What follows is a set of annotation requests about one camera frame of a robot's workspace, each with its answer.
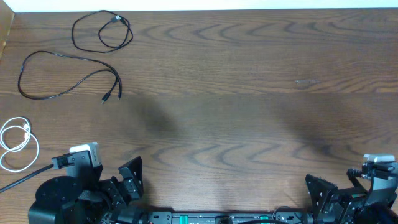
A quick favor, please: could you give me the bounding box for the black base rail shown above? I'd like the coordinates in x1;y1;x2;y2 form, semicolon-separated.
138;207;314;224

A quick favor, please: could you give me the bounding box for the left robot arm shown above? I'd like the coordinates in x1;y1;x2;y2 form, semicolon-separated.
28;152;147;224

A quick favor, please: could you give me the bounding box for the white cable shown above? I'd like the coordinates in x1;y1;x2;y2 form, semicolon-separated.
0;116;40;173

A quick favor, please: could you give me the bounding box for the long black cable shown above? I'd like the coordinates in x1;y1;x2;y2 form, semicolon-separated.
17;50;123;105

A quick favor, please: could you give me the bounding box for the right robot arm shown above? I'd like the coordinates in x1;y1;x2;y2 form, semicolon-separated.
305;174;397;224

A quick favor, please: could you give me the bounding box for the black usb cable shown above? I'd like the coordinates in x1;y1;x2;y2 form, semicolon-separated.
71;9;134;54

